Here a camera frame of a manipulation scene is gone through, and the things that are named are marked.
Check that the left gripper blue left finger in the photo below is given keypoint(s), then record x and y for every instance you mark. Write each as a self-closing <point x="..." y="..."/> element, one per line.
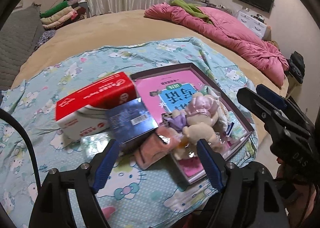
<point x="102" y="164"/>

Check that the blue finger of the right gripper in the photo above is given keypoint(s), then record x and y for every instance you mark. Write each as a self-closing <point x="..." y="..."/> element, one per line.
<point x="270" y="96"/>

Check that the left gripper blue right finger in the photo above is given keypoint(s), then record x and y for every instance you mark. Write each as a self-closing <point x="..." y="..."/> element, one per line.
<point x="213" y="164"/>

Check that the green floral tissue pack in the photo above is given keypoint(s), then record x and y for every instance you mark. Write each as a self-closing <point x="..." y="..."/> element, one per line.
<point x="96" y="143"/>

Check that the blue white snack packet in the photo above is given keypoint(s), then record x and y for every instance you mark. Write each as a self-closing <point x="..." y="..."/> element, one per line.
<point x="229" y="129"/>

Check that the pink cream plush doll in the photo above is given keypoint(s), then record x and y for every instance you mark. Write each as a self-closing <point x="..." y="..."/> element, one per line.
<point x="201" y="117"/>

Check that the pink towel packet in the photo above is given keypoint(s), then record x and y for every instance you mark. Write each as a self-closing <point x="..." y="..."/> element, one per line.
<point x="156" y="146"/>

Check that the purple orange small plush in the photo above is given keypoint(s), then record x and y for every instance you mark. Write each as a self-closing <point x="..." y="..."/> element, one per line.
<point x="178" y="120"/>

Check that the leopard print fabric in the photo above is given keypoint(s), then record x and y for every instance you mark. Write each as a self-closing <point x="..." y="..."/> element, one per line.
<point x="165" y="119"/>

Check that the grey white plush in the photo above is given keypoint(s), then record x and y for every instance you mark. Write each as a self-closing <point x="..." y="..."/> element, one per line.
<point x="223" y="116"/>

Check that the green round soft item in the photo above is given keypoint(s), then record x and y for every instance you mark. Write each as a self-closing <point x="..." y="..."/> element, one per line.
<point x="206" y="90"/>

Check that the person's right hand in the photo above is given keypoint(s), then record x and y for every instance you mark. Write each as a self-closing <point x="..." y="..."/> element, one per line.
<point x="281" y="172"/>

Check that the black bag by bed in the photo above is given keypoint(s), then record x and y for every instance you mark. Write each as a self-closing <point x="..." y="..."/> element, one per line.
<point x="297" y="66"/>

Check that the dark blue small box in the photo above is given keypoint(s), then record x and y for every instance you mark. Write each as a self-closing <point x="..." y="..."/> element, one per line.
<point x="131" y="124"/>

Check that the purple shallow tray box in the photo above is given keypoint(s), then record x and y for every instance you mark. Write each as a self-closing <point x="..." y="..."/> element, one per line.
<point x="225" y="108"/>

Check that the red white tissue box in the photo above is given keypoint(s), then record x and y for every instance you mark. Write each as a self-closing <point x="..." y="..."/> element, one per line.
<point x="83" y="112"/>

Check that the white drawer cabinet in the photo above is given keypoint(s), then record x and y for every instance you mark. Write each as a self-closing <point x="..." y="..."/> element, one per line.
<point x="260" y="29"/>

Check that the pink quilted duvet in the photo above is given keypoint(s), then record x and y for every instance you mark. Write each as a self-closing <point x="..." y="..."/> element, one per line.
<point x="229" y="32"/>

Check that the pink Chinese workbook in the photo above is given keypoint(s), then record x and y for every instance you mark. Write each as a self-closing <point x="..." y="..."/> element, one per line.
<point x="160" y="93"/>

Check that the green garment on duvet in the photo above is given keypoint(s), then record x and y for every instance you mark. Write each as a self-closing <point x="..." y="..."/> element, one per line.
<point x="191" y="9"/>

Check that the dark patterned pillow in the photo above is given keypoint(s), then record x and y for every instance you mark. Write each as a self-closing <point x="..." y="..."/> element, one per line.
<point x="46" y="36"/>

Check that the grey quilted headboard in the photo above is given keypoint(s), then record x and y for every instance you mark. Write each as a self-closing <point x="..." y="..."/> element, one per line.
<point x="19" y="36"/>

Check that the stack of folded clothes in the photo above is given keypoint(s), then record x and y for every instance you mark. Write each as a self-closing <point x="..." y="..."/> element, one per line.
<point x="64" y="13"/>

